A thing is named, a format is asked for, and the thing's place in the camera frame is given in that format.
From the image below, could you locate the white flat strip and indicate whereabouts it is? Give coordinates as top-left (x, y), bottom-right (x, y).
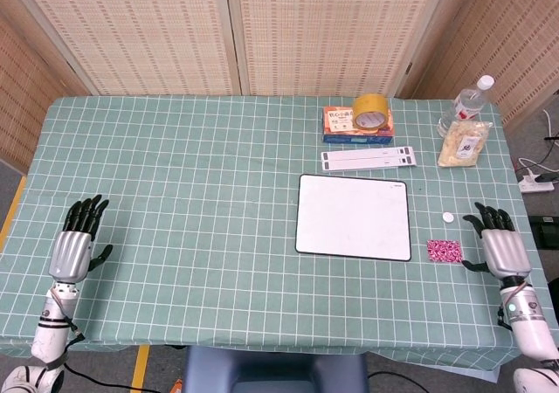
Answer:
top-left (321, 155), bottom-right (418, 172)
top-left (321, 146), bottom-right (416, 161)

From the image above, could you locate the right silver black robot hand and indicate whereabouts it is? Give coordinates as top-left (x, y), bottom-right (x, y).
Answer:
top-left (462, 201), bottom-right (532, 287)

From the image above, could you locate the black box on floor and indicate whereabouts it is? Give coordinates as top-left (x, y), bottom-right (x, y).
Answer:
top-left (528, 216), bottom-right (559, 250)

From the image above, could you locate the black floor cable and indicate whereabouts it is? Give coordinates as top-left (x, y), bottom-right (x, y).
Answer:
top-left (63, 361), bottom-right (143, 392)

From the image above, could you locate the white power cable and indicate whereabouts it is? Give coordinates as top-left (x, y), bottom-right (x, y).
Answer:
top-left (517, 107), bottom-right (559, 181)

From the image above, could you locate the orange and blue carton box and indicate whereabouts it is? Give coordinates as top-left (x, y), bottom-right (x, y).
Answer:
top-left (321, 106), bottom-right (396, 145)

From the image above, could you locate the green checked tablecloth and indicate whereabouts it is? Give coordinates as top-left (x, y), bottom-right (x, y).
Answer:
top-left (0, 94), bottom-right (550, 370)

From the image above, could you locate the yellow packing tape roll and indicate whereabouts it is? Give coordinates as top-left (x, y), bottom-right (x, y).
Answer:
top-left (352, 94), bottom-right (390, 131)

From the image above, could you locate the clear plastic water bottle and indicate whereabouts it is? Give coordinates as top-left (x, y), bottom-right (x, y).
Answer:
top-left (437, 74), bottom-right (495, 137)

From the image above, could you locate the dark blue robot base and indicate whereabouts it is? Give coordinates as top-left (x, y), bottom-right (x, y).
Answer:
top-left (182, 344), bottom-right (370, 393)

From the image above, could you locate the white board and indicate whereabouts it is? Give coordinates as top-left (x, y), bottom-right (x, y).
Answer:
top-left (294, 173), bottom-right (412, 263)

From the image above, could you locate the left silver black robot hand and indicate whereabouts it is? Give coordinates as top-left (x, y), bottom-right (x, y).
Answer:
top-left (47, 194), bottom-right (114, 283)

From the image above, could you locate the bamboo folding screen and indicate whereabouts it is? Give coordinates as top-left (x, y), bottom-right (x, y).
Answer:
top-left (0, 0), bottom-right (559, 174)

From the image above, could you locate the white power strip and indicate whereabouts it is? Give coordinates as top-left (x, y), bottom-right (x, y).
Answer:
top-left (518, 169), bottom-right (556, 194)

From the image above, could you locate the red patterned square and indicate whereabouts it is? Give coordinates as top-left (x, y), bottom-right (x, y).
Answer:
top-left (426, 238), bottom-right (464, 265)

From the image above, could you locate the clear bag of snacks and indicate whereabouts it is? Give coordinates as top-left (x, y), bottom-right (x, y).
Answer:
top-left (437, 119), bottom-right (493, 169)

